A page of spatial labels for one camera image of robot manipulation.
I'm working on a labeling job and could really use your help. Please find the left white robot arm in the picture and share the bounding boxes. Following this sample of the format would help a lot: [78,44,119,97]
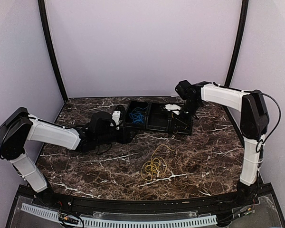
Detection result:
[0,107,133,207]

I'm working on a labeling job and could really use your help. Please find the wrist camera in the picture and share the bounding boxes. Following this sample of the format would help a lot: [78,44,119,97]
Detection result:
[163,104,181,115]
[112,110,124,130]

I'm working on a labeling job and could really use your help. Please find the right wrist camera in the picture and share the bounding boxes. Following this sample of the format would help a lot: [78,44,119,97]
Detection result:
[163,104,181,115]

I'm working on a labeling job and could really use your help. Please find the right black frame post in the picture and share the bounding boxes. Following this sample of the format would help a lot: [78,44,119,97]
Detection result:
[220,0,249,88]

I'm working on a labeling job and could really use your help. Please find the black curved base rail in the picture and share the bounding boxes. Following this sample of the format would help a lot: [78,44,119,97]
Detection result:
[9,183,280,216]

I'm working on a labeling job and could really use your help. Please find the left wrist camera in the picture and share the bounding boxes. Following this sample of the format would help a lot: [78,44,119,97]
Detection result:
[112,110,124,130]

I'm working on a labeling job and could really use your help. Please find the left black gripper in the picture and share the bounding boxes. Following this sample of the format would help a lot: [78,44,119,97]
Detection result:
[96,125,138,146]

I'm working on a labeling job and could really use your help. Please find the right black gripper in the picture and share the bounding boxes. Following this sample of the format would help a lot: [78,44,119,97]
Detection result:
[171,99,202,132]

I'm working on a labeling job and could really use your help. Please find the left black frame post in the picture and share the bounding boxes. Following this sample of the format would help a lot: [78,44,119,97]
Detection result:
[38,0,68,103]

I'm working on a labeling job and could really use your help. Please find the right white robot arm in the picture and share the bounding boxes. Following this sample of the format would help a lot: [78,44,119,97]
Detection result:
[175,80,271,186]

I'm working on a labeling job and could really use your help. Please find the white slotted cable duct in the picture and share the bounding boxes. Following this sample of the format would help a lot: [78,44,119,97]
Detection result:
[21,203,217,228]

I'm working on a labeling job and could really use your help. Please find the black frame post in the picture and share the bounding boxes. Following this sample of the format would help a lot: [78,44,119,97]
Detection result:
[38,0,68,103]
[220,0,249,88]

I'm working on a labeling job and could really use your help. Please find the blue cable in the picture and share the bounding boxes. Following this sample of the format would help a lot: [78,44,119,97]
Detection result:
[129,107,148,125]

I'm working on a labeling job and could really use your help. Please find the black three-compartment bin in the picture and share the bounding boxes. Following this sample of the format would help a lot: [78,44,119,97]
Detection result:
[123,100,193,135]

